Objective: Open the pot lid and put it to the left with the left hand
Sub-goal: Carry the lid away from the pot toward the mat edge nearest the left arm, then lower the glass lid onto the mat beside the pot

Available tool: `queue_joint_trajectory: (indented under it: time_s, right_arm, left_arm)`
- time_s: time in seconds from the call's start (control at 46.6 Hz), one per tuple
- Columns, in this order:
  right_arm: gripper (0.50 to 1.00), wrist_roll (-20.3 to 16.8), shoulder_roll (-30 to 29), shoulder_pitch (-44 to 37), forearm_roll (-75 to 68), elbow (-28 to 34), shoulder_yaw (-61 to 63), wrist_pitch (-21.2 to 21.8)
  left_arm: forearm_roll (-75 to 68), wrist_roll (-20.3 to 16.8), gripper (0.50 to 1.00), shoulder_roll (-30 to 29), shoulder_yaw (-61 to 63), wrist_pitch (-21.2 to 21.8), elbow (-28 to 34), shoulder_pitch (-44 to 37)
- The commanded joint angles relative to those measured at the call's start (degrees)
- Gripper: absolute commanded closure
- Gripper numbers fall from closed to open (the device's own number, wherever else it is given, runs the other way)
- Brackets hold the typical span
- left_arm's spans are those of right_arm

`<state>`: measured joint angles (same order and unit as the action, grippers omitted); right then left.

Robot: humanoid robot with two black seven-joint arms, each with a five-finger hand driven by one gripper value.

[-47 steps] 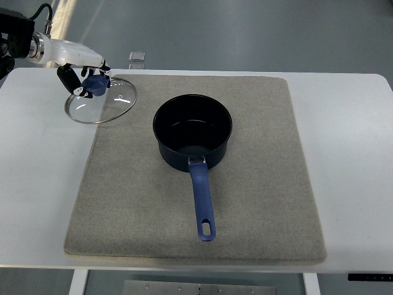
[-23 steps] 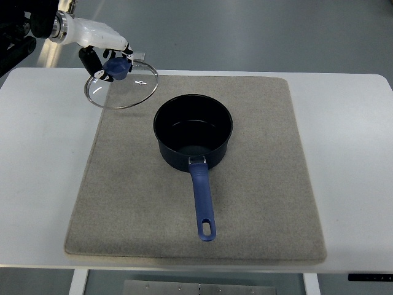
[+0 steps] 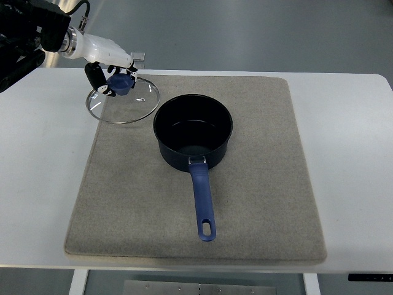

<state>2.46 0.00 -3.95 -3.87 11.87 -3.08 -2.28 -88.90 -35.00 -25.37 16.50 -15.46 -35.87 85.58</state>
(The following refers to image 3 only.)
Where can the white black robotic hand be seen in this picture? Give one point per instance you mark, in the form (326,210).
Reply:
(110,70)

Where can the glass pot lid blue knob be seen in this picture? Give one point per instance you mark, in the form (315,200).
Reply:
(134,100)

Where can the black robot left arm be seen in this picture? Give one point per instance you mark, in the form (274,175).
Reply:
(29,29)

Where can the dark blue saucepan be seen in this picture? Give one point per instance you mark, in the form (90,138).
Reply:
(193,131)

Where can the beige felt mat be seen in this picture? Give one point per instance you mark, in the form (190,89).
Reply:
(255,207)

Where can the metal plate under table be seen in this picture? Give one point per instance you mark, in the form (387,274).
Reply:
(162,287)

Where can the black table control panel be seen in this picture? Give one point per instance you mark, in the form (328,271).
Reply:
(370,277)

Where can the white table leg frame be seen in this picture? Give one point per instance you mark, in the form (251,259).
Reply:
(78,282)

